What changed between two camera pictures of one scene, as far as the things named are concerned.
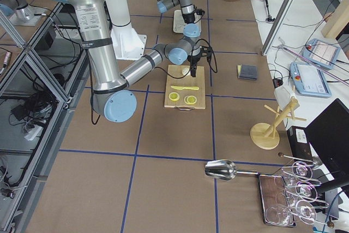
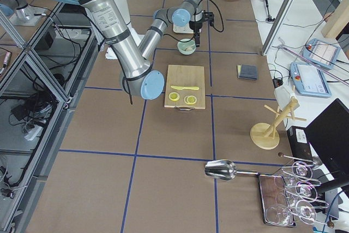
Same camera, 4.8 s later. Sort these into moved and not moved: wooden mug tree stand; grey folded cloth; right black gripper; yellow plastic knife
Moved: right black gripper
Not moved: wooden mug tree stand; yellow plastic knife; grey folded cloth
